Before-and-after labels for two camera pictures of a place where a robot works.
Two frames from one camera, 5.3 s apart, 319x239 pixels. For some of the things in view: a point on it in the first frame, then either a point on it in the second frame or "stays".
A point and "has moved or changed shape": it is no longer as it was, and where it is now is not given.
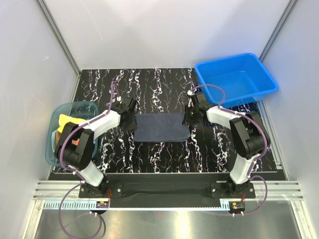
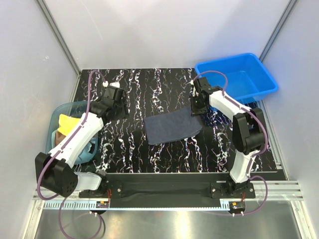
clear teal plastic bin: (85, 110) stays
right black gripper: (187, 120) -> (195, 111)
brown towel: (57, 136) stays
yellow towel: (64, 119) stays
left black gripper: (133, 125) -> (123, 104)
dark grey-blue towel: (161, 127) has moved or changed shape
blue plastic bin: (243, 77) stays
